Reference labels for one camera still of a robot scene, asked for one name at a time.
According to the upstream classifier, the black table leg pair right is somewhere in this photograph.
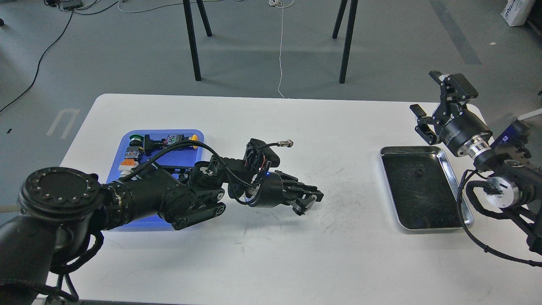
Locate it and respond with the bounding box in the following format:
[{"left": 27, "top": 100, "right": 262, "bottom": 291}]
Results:
[{"left": 332, "top": 0, "right": 358, "bottom": 84}]

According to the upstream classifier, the black table leg pair left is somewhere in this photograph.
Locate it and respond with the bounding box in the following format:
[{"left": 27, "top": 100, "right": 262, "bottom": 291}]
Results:
[{"left": 183, "top": 0, "right": 213, "bottom": 81}]

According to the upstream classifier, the orange white small component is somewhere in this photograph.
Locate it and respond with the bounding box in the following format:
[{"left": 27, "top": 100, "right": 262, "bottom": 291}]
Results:
[{"left": 118, "top": 146, "right": 143, "bottom": 172}]

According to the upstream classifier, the silver metal tray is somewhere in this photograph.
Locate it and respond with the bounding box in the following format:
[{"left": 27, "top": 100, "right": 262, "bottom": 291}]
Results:
[{"left": 379, "top": 146, "right": 474, "bottom": 233}]

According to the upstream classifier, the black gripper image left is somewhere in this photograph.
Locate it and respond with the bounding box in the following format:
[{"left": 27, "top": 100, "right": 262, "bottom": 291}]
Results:
[{"left": 245, "top": 172, "right": 324, "bottom": 215}]

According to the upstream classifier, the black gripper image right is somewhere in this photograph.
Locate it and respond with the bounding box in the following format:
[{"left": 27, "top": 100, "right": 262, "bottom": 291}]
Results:
[{"left": 409, "top": 71, "right": 493, "bottom": 158}]

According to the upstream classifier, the green push button switch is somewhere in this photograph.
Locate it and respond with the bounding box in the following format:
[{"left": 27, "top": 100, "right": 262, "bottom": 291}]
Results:
[{"left": 128, "top": 134, "right": 144, "bottom": 147}]

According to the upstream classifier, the black cable on floor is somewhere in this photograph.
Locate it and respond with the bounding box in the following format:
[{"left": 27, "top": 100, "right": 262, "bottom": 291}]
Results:
[{"left": 0, "top": 0, "right": 119, "bottom": 113}]

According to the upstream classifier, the black table leg pair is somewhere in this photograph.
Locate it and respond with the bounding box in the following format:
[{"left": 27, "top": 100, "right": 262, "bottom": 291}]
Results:
[
  {"left": 183, "top": 0, "right": 213, "bottom": 81},
  {"left": 332, "top": 0, "right": 358, "bottom": 84}
]

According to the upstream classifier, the yellow push button switch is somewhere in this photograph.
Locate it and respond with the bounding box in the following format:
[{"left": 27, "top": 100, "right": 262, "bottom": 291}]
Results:
[{"left": 143, "top": 134, "right": 199, "bottom": 156}]

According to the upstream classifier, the white cardboard box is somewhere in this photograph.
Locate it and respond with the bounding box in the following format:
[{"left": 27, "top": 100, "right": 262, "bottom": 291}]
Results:
[{"left": 500, "top": 0, "right": 535, "bottom": 27}]

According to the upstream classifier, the black robot arm image left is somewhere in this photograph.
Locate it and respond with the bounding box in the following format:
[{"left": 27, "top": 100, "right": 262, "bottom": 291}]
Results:
[{"left": 1, "top": 139, "right": 323, "bottom": 305}]

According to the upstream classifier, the white cable on floor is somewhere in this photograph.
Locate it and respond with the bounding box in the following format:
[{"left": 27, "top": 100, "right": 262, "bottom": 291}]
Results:
[{"left": 268, "top": 0, "right": 294, "bottom": 99}]

